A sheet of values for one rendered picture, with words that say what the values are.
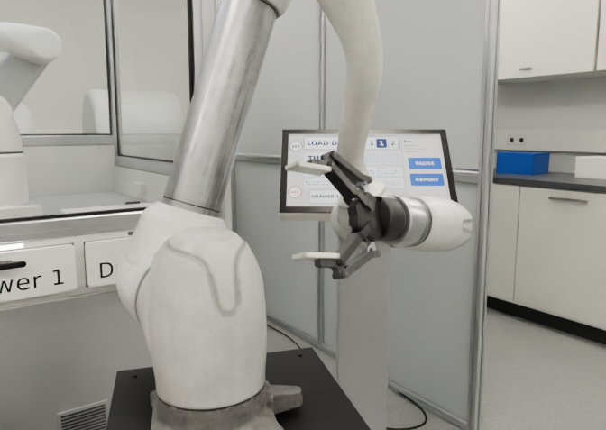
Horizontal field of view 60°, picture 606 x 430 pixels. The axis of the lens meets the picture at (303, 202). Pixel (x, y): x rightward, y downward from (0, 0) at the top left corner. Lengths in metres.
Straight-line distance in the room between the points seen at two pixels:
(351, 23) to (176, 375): 0.57
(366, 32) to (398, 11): 1.54
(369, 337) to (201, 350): 1.09
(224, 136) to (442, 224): 0.41
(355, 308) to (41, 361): 0.89
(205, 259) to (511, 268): 3.04
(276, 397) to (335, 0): 0.60
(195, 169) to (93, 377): 0.75
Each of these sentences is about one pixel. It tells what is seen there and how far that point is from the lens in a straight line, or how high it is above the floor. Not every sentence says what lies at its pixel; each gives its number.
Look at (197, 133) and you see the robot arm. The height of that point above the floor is 1.19.
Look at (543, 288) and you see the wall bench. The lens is 3.51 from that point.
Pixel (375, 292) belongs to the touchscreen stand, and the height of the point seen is 0.69.
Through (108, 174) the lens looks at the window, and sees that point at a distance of 1.38.
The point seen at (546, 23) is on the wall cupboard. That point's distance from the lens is 3.89.
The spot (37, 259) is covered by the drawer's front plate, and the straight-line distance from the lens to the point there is 1.34.
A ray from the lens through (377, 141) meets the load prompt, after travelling 1.66.
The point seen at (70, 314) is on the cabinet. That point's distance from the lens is 1.41.
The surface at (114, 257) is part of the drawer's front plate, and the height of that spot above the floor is 0.88.
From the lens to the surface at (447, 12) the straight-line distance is 2.23.
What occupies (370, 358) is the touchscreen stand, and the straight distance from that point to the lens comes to 1.76.
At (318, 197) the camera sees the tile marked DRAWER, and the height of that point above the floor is 1.00.
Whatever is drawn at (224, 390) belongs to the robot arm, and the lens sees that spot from 0.72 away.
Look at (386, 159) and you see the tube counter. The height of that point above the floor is 1.11.
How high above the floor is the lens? 1.19
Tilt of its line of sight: 8 degrees down
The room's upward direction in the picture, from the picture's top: straight up
